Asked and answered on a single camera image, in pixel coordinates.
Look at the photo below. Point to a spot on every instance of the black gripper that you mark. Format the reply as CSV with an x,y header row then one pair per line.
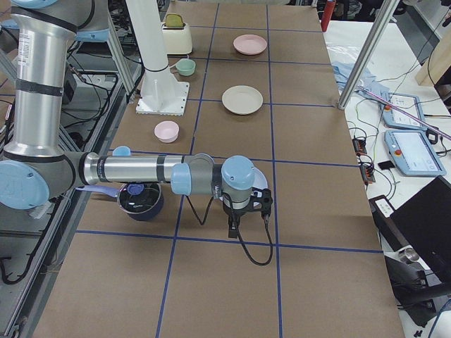
x,y
237,213

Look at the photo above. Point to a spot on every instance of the blue plate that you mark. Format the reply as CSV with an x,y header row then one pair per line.
x,y
260,181

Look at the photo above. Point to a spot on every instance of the pink plate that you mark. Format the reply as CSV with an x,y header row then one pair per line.
x,y
250,44

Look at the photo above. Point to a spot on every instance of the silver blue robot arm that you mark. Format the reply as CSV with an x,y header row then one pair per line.
x,y
35,169

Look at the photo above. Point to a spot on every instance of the dark blue pot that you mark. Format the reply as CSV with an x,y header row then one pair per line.
x,y
141,201

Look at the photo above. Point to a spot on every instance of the pink bowl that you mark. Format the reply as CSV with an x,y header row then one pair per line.
x,y
166,131

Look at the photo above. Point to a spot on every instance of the beige plate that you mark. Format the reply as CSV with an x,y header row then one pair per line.
x,y
242,99

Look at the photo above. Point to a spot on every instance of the blue cup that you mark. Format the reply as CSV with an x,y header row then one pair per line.
x,y
121,151

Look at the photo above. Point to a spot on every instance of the green bowl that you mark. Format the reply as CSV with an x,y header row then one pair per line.
x,y
185,67

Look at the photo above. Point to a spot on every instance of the black laptop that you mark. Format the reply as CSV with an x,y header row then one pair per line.
x,y
422,222

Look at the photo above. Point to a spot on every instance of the cream toaster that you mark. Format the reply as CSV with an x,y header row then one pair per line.
x,y
176,35

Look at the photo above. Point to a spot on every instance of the lower teach pendant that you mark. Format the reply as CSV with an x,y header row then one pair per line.
x,y
413,154

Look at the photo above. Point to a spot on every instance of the red cylinder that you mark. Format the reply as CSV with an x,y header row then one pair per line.
x,y
327,14

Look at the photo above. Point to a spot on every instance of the white camera stand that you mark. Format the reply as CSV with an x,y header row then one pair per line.
x,y
160,92

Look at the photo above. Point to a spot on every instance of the aluminium frame post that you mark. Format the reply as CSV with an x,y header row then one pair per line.
x,y
377,29

